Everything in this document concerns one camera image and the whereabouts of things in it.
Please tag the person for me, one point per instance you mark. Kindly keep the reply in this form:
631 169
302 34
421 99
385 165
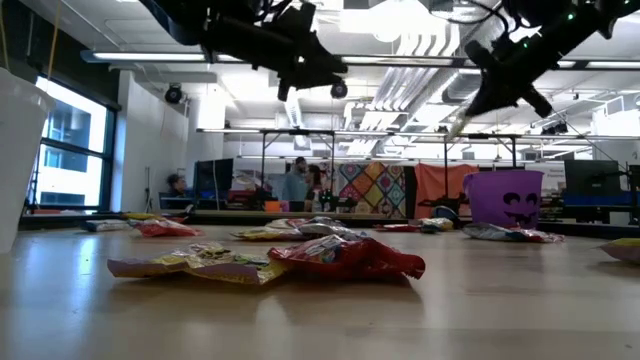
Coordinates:
315 182
176 185
296 185

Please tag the blue white candy packet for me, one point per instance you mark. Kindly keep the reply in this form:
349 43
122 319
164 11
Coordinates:
105 226

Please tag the ceiling light track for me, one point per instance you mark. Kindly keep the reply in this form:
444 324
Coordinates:
150 56

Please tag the blue silver candy packet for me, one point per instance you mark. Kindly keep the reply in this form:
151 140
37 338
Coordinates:
430 229

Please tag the orange hanging cloth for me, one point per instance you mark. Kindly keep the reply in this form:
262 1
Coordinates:
435 185

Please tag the black metal frame rig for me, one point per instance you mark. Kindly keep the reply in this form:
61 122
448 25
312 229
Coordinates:
263 165
513 150

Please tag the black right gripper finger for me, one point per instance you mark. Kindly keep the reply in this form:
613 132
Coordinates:
495 102
484 90

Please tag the silver ceiling duct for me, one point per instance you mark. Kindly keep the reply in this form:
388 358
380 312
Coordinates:
455 90

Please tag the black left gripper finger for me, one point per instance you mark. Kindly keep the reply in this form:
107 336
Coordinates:
330 65
315 80

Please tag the yellow Sour Patch bag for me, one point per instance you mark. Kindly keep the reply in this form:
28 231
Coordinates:
140 216
210 265

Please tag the small orange container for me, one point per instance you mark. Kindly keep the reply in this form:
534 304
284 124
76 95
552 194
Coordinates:
273 206

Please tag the purple jack-o-lantern bucket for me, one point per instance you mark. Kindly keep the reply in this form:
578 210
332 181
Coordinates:
500 200

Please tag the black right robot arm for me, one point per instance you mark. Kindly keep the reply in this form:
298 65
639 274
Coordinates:
575 25

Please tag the white plastic bucket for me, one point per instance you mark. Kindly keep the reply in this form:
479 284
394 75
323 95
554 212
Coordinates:
20 150

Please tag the blue workbench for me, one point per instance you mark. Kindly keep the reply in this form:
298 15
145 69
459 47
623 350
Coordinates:
597 199

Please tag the black computer monitor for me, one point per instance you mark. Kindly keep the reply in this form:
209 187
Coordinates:
592 176
212 177

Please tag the colourful patchwork quilt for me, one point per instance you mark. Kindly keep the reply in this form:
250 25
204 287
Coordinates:
372 190

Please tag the small yellow candy packet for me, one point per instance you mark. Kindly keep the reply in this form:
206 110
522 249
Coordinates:
622 250
490 232

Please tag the black table edge rail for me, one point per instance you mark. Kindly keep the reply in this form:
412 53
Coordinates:
240 218

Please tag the black ceiling spotlight cluster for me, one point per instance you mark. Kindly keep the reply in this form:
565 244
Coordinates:
555 128

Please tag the large window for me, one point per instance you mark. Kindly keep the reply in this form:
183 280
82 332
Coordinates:
75 125

